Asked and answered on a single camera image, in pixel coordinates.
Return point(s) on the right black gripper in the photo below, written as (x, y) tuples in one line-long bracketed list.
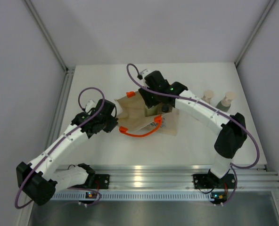
[(149, 102)]

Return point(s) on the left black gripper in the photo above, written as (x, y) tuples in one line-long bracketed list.
[(113, 123)]

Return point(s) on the small dark-cap jar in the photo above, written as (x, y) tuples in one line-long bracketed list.
[(165, 108)]

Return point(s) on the canvas bag with orange handles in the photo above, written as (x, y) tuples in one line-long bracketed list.
[(133, 122)]

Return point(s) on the beige pump bottle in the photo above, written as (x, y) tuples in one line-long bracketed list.
[(207, 96)]

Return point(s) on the grey-green pump bottle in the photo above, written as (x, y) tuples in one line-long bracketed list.
[(225, 104)]

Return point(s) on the light green round-cap bottle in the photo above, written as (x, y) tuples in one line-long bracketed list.
[(153, 111)]

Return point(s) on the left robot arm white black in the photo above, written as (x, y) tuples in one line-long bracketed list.
[(40, 180)]

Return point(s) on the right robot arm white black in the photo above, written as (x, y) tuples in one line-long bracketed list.
[(228, 128)]

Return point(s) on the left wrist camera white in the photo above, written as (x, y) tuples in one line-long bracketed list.
[(89, 106)]

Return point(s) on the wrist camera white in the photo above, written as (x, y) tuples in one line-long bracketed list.
[(143, 74), (89, 106)]

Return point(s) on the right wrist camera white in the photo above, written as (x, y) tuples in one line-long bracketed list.
[(143, 74)]

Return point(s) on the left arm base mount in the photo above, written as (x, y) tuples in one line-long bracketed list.
[(101, 181)]

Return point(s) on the slotted cable duct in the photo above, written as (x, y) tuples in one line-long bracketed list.
[(132, 196)]

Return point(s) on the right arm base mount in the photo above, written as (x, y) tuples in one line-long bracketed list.
[(200, 181)]

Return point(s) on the left frame post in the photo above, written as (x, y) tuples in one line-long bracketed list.
[(43, 29)]

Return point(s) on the frame post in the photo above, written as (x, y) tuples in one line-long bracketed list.
[(270, 4), (43, 29)]

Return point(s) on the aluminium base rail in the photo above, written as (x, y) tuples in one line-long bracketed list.
[(180, 177)]

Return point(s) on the right frame post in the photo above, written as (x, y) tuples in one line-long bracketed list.
[(270, 4)]

